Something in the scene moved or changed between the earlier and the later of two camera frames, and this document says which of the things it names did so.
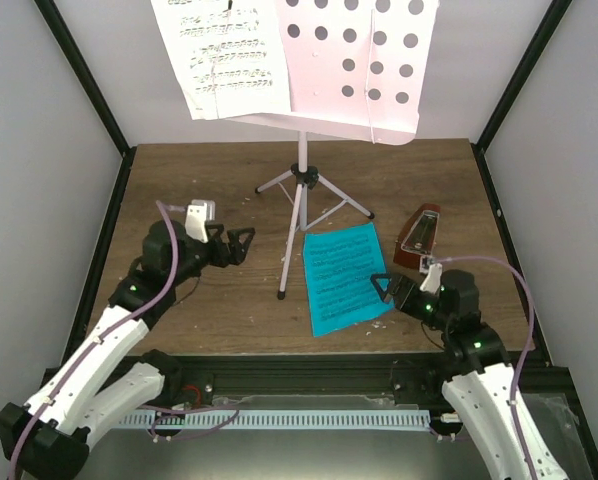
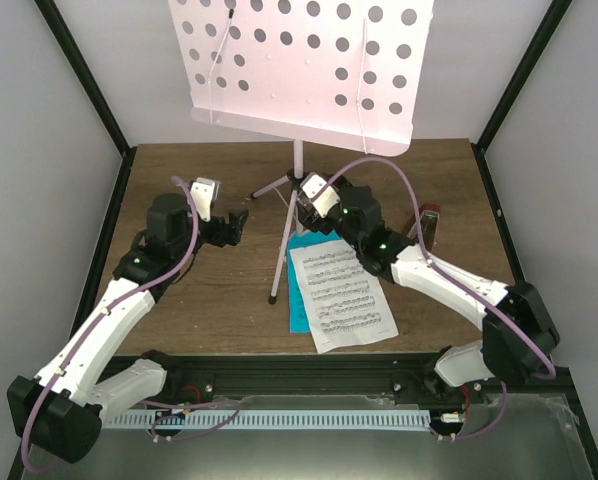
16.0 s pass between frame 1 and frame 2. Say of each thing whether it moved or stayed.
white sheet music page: moved
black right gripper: moved
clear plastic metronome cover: stayed
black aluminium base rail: stayed
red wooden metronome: stayed
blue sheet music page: moved
